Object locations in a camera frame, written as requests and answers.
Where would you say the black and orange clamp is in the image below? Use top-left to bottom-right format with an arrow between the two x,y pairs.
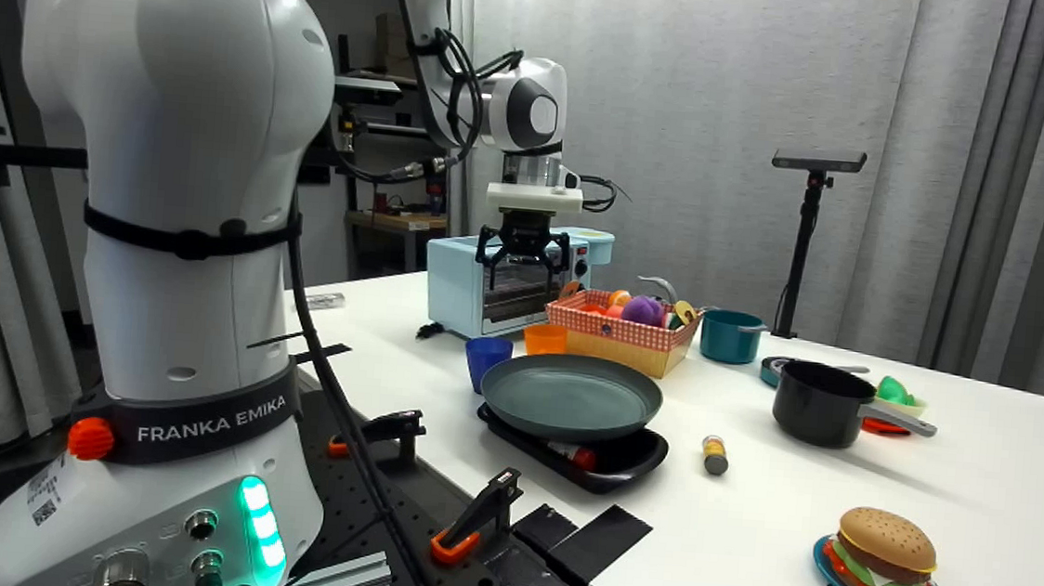
326,403 -> 429,466
427,462 -> 526,571

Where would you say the grey curtain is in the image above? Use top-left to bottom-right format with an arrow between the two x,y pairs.
424,0 -> 1044,407

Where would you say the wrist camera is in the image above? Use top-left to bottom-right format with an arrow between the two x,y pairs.
486,180 -> 585,217

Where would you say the camera on mount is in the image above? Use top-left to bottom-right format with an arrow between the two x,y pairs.
757,145 -> 869,345

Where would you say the blue cup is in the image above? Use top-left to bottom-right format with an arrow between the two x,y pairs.
461,333 -> 515,397

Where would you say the light blue toy oven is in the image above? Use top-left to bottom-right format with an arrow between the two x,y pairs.
420,228 -> 596,348

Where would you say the black tray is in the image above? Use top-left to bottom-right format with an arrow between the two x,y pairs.
470,400 -> 672,500

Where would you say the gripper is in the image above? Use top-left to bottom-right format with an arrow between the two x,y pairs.
473,207 -> 577,296

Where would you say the teal toy pot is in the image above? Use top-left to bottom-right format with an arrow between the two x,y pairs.
698,307 -> 771,368

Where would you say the shelf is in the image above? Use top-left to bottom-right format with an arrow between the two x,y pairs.
317,7 -> 466,280

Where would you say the orange checkered basket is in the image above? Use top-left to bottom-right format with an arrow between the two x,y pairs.
541,285 -> 705,384

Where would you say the orange cup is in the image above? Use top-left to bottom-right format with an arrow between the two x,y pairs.
521,321 -> 569,359

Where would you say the purple toy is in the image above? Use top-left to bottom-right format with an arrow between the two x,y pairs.
620,293 -> 668,329

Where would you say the toy oven door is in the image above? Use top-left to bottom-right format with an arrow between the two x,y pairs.
479,251 -> 574,336

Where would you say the silver toy utensil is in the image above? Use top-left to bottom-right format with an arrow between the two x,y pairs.
635,274 -> 681,306

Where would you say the small yellow spice bottle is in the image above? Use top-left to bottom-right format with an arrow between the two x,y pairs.
698,433 -> 733,478

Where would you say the green toy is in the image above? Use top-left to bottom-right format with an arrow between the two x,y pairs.
873,374 -> 930,420

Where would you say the black pot with grey handle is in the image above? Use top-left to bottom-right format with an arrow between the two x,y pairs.
768,357 -> 944,458

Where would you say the small red plate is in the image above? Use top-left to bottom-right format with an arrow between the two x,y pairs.
859,414 -> 915,439

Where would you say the toy burger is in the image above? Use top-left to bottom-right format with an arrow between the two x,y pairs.
819,502 -> 944,586

